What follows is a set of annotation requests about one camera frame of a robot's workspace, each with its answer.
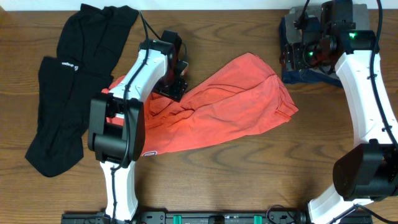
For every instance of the red orange t-shirt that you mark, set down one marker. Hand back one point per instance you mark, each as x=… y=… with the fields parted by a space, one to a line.
x=245 y=97

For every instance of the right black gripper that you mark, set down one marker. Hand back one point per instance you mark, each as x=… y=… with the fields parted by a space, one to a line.
x=293 y=57

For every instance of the folded dark blue jeans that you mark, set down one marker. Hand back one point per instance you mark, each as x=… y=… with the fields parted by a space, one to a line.
x=302 y=76

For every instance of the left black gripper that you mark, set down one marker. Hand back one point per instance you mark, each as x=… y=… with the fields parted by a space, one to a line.
x=176 y=94

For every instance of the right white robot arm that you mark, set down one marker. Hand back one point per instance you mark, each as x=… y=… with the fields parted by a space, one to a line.
x=368 y=172

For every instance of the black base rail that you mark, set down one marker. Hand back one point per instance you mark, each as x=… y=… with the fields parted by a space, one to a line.
x=274 y=215

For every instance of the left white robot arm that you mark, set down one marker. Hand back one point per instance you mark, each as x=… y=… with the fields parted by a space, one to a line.
x=117 y=127

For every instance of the black t-shirt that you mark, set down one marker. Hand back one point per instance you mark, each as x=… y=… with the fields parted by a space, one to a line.
x=89 y=48

